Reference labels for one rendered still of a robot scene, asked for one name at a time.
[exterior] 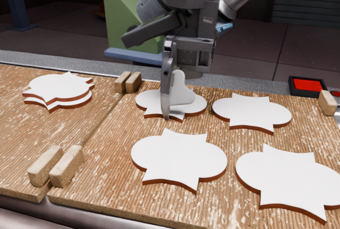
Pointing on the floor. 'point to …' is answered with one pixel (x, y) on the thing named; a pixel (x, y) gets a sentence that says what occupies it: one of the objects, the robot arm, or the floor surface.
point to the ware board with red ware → (100, 11)
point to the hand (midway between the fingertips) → (169, 101)
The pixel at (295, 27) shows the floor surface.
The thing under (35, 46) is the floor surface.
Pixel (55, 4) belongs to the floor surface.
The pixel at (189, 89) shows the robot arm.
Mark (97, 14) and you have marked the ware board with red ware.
